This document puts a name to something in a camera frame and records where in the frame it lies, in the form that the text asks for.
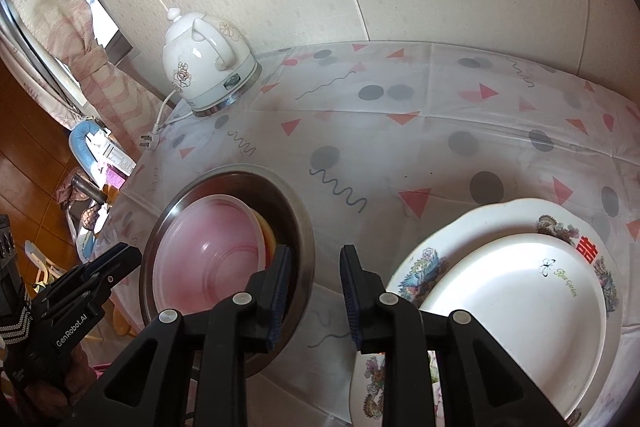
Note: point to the metal cylinder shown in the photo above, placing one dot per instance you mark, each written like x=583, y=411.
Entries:
x=87, y=189

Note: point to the stainless steel bowl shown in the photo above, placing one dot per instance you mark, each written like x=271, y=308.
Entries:
x=300, y=257

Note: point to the yellow plastic bowl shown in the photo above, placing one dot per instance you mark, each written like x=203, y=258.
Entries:
x=267, y=239

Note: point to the red plastic cup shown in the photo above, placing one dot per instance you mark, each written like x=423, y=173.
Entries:
x=210, y=247

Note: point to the white carton box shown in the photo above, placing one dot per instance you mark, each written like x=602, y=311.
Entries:
x=117, y=159

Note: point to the large bird-patterned white plate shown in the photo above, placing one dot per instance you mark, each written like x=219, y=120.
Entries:
x=490, y=217

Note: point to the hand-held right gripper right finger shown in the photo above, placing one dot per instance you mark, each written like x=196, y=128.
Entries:
x=351, y=297

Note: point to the patterned white tablecloth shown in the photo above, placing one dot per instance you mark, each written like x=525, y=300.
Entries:
x=400, y=147

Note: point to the pink patterned curtain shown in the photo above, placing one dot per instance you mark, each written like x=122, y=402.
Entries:
x=75, y=47

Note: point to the white ceramic electric kettle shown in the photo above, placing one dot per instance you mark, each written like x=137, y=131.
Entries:
x=200, y=72

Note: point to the person's left hand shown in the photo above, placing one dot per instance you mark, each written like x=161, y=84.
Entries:
x=77, y=372

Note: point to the white rose-print plate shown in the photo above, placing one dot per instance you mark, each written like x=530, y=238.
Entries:
x=500, y=297

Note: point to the blue padded object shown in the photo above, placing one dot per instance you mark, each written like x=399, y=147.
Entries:
x=80, y=142

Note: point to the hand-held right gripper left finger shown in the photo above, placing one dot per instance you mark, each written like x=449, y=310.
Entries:
x=277, y=297

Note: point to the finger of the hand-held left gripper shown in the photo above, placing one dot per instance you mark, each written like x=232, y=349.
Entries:
x=102, y=282
x=115, y=253

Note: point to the purple box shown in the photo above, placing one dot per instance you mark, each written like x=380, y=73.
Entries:
x=116, y=179

